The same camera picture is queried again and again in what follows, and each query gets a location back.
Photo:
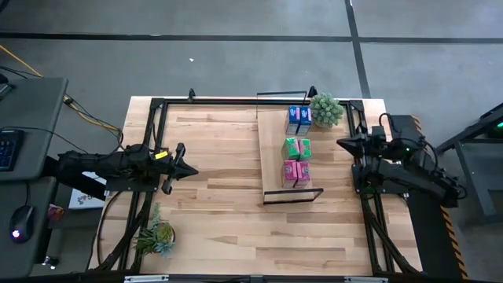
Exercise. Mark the spiky succulent in black pot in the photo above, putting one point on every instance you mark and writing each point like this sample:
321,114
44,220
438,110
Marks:
157,236

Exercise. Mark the grey metal bracket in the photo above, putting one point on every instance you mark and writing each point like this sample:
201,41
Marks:
365,280
146,279

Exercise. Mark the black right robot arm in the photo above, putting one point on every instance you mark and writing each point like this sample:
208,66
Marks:
424,181

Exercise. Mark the black table clamp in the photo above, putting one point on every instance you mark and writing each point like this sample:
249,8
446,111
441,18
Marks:
312,92
191,95

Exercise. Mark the green Apple Jacks cereal box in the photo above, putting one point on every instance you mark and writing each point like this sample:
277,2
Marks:
290,148
306,149

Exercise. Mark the black metal stand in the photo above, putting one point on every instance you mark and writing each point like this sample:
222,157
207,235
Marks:
477,188

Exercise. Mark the wooden shelf with black frame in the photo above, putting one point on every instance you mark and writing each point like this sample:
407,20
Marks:
271,157

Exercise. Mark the blue Frosted Flakes cereal box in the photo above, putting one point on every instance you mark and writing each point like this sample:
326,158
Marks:
292,120
305,120

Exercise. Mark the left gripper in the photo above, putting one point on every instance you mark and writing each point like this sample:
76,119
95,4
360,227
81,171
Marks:
169,165

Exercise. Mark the black computer mouse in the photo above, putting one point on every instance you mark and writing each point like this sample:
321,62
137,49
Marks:
21,222

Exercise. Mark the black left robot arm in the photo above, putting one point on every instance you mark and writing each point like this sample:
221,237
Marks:
102,165

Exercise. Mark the small pink orange object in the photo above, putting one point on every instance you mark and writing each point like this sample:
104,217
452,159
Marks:
55,212

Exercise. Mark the white printed box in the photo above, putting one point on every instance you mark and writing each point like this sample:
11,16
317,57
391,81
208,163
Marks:
84,198

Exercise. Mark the grey desk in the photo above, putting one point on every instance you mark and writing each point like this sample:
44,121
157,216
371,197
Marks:
8,255
39,106

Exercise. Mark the round pale green succulent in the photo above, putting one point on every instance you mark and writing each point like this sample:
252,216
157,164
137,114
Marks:
326,111

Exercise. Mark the pink cereal box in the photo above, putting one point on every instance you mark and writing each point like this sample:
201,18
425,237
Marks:
303,174
288,173

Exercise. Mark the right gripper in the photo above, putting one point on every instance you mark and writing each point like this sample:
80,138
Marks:
375,143

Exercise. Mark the black keyboard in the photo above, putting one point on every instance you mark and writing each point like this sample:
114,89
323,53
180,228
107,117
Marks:
9,149

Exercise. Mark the black mat with hazard stripe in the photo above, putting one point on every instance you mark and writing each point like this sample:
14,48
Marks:
428,243

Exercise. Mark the yellow label sticker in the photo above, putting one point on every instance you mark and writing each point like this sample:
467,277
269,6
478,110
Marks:
161,155

